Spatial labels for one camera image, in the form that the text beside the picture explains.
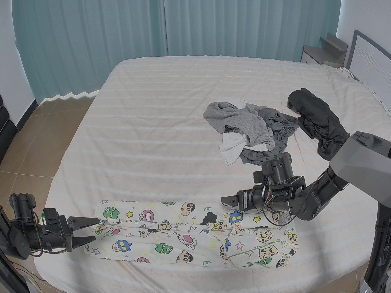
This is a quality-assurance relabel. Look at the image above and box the white printed pyjama top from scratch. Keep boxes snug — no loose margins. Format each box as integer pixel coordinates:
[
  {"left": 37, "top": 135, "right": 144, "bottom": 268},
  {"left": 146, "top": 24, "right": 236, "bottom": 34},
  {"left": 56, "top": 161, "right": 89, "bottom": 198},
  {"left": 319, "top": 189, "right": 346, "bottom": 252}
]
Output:
[{"left": 84, "top": 200, "right": 300, "bottom": 269}]

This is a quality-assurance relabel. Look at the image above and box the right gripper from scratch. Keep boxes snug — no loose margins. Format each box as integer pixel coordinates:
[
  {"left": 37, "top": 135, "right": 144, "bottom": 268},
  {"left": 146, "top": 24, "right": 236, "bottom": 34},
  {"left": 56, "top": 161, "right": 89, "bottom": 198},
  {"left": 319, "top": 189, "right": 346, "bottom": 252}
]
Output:
[{"left": 237, "top": 187, "right": 270, "bottom": 211}]

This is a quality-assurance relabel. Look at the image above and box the grey bedside table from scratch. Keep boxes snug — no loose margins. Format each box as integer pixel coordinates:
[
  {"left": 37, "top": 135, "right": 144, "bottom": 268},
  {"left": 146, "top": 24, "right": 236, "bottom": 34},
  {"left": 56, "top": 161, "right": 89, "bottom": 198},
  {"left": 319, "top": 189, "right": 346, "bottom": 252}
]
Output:
[{"left": 301, "top": 32, "right": 348, "bottom": 68}]

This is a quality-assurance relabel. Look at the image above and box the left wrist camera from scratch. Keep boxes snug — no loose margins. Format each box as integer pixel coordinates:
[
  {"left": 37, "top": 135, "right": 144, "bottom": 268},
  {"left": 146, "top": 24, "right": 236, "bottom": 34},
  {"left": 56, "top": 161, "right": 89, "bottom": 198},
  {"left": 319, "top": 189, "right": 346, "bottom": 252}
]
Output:
[{"left": 42, "top": 208, "right": 60, "bottom": 226}]

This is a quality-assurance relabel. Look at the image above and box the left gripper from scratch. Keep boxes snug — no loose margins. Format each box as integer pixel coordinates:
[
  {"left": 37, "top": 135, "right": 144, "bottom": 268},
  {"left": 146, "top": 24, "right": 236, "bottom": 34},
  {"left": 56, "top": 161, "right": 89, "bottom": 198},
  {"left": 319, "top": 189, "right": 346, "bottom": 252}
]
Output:
[{"left": 39, "top": 215, "right": 102, "bottom": 253}]

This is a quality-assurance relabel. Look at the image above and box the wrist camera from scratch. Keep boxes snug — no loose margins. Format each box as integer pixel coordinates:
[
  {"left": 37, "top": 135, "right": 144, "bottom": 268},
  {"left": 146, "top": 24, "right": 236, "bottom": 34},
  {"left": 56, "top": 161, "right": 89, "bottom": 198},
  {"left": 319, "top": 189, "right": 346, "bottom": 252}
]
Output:
[
  {"left": 252, "top": 170, "right": 267, "bottom": 189},
  {"left": 42, "top": 208, "right": 60, "bottom": 226}
]

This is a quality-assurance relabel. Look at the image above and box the pile of clothes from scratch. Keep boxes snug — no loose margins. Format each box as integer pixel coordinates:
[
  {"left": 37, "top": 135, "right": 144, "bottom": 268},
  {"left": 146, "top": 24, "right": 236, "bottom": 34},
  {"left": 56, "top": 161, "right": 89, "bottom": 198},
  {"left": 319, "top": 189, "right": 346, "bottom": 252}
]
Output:
[{"left": 204, "top": 100, "right": 300, "bottom": 165}]

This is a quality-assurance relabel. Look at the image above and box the black garment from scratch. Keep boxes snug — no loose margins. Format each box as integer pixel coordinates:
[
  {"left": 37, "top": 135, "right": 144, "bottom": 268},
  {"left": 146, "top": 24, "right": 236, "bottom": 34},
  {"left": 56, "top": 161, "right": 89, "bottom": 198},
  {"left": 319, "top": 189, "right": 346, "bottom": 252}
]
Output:
[{"left": 287, "top": 88, "right": 351, "bottom": 161}]

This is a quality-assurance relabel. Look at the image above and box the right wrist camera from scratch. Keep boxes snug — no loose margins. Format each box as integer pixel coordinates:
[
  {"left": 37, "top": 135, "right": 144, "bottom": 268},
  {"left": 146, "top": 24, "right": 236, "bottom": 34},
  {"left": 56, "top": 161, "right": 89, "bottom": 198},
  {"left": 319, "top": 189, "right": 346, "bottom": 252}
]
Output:
[{"left": 252, "top": 170, "right": 267, "bottom": 189}]

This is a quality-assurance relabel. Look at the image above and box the blue-green curtain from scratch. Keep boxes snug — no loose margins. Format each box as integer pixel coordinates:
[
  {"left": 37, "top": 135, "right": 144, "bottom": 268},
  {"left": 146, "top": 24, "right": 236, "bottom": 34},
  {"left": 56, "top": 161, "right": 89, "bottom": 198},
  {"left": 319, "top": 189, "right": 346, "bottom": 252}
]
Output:
[
  {"left": 163, "top": 0, "right": 344, "bottom": 63},
  {"left": 11, "top": 0, "right": 168, "bottom": 101}
]

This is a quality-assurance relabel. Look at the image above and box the bed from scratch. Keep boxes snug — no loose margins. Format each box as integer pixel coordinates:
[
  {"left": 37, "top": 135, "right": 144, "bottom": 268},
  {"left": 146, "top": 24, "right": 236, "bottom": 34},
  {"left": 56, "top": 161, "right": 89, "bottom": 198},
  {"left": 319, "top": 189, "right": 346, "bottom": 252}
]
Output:
[{"left": 32, "top": 29, "right": 391, "bottom": 293}]

